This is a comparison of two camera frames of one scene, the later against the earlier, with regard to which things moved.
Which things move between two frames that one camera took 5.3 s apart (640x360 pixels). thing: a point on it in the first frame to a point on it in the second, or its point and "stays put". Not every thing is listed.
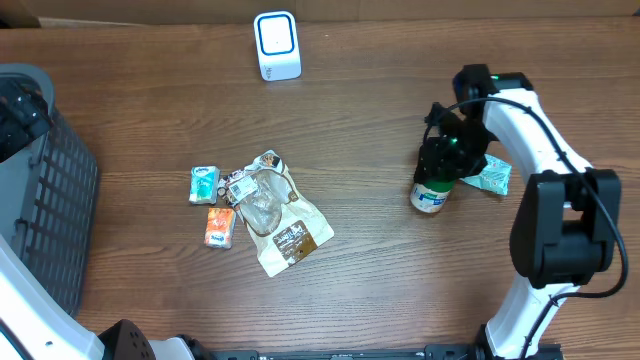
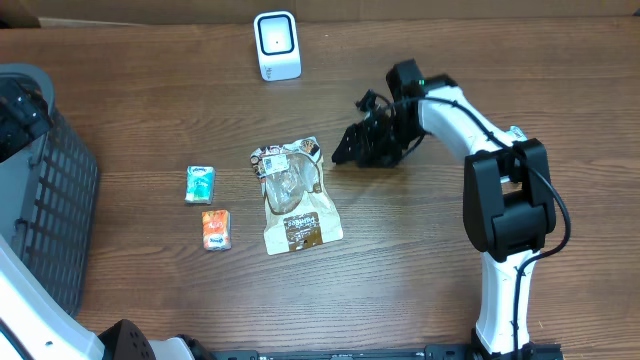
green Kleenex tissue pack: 204,185 stays put
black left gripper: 13,134 stays put
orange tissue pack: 220,227 stays put
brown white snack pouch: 281,225 to 298,213
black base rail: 554,351 stays put
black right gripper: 434,154 to 355,132
